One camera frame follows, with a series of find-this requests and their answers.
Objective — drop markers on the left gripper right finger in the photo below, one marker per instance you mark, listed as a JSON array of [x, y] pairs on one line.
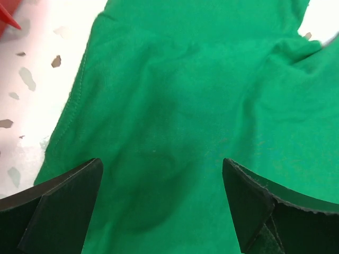
[[270, 218]]

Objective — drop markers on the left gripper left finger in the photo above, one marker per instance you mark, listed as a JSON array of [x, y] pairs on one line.
[[52, 217]]

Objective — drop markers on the green t shirt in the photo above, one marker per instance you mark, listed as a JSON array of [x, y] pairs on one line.
[[167, 89]]

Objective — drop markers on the red plastic bin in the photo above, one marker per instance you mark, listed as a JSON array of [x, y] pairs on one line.
[[7, 10]]

